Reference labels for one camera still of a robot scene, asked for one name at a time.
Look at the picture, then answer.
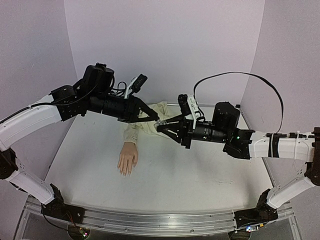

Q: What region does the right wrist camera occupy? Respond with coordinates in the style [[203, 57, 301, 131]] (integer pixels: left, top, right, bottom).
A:
[[178, 94, 204, 121]]

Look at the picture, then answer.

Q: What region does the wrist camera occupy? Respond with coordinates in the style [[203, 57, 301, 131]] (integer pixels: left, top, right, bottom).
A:
[[178, 94, 204, 121], [124, 74, 148, 99]]

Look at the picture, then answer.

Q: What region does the mannequin hand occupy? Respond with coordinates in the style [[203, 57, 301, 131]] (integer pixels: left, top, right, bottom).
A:
[[117, 142, 138, 176]]

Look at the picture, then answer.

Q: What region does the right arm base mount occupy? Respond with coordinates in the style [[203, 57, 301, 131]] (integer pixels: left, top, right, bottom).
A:
[[234, 189, 278, 229]]

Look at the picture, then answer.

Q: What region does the clear glitter nail polish bottle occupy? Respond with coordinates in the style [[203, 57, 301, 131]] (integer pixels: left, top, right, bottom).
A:
[[154, 119, 168, 131]]

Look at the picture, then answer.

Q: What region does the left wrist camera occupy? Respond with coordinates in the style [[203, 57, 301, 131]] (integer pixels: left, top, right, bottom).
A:
[[124, 74, 148, 99]]

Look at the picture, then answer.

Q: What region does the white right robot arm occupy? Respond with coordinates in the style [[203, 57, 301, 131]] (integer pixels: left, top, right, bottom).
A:
[[155, 102, 320, 210]]

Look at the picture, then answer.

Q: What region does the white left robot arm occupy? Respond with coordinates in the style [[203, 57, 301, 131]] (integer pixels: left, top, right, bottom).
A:
[[0, 63, 159, 219]]

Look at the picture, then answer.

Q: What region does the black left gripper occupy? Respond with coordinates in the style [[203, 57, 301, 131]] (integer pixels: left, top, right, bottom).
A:
[[89, 90, 161, 124]]

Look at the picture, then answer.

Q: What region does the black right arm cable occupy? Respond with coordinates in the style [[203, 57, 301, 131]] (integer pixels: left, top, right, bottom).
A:
[[193, 71, 285, 135]]

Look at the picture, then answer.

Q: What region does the aluminium front rail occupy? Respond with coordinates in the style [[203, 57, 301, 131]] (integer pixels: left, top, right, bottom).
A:
[[14, 199, 301, 240]]

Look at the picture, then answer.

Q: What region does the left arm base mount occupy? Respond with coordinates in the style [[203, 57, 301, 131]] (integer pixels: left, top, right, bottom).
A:
[[41, 183, 85, 224]]

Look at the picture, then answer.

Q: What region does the cream cloth garment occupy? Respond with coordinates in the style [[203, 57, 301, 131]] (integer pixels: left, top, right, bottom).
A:
[[123, 101, 181, 145]]

